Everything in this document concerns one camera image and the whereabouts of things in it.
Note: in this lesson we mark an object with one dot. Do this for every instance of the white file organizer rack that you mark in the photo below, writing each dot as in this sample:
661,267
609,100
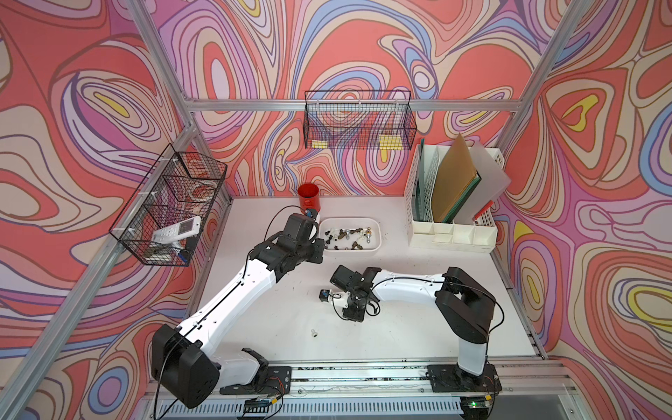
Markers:
422,231

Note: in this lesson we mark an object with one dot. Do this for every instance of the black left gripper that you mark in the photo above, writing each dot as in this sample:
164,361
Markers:
318,245

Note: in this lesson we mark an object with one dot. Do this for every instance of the black wire basket wall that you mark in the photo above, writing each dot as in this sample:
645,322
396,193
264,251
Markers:
359,119
179,186

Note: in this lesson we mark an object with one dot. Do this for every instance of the black wire basket back wall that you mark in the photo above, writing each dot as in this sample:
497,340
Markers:
359,119

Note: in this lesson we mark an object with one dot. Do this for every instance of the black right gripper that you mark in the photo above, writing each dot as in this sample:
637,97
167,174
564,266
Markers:
347,314

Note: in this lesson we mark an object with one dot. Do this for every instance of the red metal cup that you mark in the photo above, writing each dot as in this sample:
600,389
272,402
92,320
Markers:
309,197

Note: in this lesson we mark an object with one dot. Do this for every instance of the green folder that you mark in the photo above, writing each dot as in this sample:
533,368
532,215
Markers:
463,197

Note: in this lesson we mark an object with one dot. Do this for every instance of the grey plastic sheet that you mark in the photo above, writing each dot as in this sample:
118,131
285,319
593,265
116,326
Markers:
489,163

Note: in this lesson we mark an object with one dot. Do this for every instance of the black wire basket left wall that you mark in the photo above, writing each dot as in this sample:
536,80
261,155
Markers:
179,186

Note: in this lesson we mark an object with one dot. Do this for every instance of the white remote control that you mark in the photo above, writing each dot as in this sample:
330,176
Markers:
178,231

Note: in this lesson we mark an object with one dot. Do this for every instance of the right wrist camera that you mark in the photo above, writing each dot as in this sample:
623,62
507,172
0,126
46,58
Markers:
325,295

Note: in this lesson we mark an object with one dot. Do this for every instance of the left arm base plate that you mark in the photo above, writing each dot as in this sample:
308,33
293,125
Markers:
273,379

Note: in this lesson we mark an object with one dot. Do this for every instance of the brown cardboard folder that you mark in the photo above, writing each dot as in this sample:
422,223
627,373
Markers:
457,178

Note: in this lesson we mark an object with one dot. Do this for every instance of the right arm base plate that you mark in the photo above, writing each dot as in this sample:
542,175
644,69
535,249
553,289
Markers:
449,378

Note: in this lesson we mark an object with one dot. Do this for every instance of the white storage box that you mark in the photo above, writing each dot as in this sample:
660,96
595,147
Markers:
350,234

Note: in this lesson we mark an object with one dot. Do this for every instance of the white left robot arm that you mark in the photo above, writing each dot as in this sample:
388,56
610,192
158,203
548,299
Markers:
183,358

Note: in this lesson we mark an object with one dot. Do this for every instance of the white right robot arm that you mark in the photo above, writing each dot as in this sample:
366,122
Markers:
466,306

